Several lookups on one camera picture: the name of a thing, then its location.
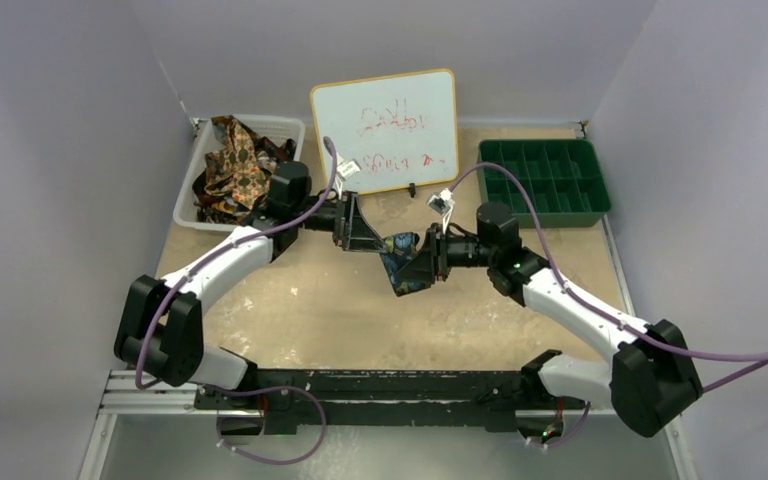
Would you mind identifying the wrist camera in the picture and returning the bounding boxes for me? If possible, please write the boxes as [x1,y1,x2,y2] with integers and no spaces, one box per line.
[335,157,362,181]
[426,188,455,216]

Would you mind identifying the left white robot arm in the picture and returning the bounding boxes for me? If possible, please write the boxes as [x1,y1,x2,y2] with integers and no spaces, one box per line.
[113,156,385,409]

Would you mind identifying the small whiteboard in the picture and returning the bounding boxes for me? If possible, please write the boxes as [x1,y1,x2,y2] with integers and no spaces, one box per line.
[310,68,459,194]

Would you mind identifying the aluminium frame rail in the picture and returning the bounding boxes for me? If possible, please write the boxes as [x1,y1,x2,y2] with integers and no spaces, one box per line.
[95,368,682,419]

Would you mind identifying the blue floral necktie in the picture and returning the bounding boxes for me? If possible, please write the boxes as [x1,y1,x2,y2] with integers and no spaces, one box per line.
[380,232,431,297]

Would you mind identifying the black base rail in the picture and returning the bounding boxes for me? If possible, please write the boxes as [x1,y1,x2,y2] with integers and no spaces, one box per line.
[195,367,584,435]

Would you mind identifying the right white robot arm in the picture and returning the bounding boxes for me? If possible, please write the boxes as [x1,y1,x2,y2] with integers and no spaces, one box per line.
[394,202,703,438]

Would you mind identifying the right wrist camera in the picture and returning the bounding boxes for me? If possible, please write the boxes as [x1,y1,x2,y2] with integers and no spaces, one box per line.
[426,188,455,216]

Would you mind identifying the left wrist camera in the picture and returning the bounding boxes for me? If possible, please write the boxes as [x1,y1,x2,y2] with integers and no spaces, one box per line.
[335,157,362,181]

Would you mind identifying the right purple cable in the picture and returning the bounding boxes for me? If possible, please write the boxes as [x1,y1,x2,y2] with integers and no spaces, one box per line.
[443,162,768,452]

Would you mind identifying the orange patterned necktie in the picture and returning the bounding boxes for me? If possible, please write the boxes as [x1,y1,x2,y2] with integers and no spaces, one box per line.
[205,116,268,210]

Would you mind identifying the white plastic basket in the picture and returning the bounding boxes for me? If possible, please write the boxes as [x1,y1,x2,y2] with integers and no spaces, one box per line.
[172,114,306,234]

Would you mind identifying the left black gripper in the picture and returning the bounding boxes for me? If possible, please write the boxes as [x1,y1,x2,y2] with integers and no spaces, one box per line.
[292,191,388,252]

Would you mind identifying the green compartment tray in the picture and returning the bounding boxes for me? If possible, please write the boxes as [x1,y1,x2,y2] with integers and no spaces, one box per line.
[478,139,612,228]

